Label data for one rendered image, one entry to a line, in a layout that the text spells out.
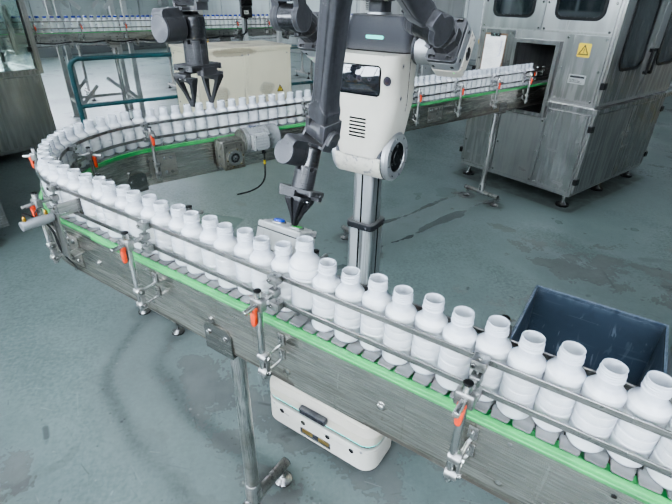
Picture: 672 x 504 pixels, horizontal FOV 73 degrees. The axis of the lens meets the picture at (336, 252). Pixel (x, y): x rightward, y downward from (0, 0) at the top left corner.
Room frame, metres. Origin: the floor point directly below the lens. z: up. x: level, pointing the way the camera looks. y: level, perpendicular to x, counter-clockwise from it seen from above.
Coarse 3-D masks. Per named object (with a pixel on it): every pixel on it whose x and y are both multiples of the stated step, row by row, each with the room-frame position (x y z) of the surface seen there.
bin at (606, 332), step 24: (528, 312) 1.00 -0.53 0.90; (552, 312) 1.03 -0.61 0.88; (576, 312) 1.00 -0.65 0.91; (600, 312) 0.97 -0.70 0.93; (624, 312) 0.94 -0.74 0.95; (552, 336) 1.02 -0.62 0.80; (576, 336) 0.99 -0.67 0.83; (600, 336) 0.96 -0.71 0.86; (624, 336) 0.93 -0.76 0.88; (648, 336) 0.90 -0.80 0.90; (600, 360) 0.95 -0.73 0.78; (624, 360) 0.92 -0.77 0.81; (648, 360) 0.89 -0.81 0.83
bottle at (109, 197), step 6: (102, 186) 1.20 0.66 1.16; (108, 186) 1.20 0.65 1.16; (114, 186) 1.22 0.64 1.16; (108, 192) 1.20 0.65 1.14; (114, 192) 1.21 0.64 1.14; (102, 198) 1.20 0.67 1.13; (108, 198) 1.20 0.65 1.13; (114, 198) 1.20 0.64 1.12; (108, 204) 1.19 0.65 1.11; (114, 204) 1.19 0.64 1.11; (108, 210) 1.19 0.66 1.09; (108, 216) 1.19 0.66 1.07; (114, 216) 1.19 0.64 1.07; (108, 222) 1.19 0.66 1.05; (114, 222) 1.19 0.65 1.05; (120, 228) 1.19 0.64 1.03; (114, 234) 1.19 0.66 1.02
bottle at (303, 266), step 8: (304, 240) 0.85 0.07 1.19; (312, 240) 0.83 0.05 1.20; (296, 248) 0.83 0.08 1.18; (304, 248) 0.82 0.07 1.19; (312, 248) 0.83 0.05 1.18; (296, 256) 0.83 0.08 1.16; (304, 256) 0.82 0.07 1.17; (312, 256) 0.83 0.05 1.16; (296, 264) 0.81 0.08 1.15; (304, 264) 0.81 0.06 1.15; (312, 264) 0.81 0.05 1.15; (296, 272) 0.81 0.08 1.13; (304, 272) 0.81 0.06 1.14; (312, 272) 0.81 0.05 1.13; (296, 280) 0.81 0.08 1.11; (304, 280) 0.81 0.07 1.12; (312, 280) 0.81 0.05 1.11; (296, 288) 0.81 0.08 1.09; (296, 296) 0.81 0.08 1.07; (304, 296) 0.81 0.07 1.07; (296, 304) 0.81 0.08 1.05; (304, 304) 0.81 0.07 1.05
